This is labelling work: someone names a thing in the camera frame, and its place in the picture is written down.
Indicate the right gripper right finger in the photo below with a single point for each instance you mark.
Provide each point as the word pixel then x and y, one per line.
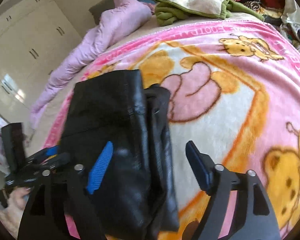
pixel 254 216

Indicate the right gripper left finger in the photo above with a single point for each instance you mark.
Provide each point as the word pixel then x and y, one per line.
pixel 44 216

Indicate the black leather jacket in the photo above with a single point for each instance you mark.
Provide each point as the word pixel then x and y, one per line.
pixel 136 198

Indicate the left hand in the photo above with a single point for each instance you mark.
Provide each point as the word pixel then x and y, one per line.
pixel 11 216

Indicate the cream wardrobe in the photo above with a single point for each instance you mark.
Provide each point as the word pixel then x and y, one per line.
pixel 35 37

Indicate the pink cartoon fleece blanket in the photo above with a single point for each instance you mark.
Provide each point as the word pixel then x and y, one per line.
pixel 268 139

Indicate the lilac quilted duvet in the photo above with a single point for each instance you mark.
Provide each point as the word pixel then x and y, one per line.
pixel 114 25

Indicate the green and cream blanket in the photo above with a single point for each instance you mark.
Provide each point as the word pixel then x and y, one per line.
pixel 169 11

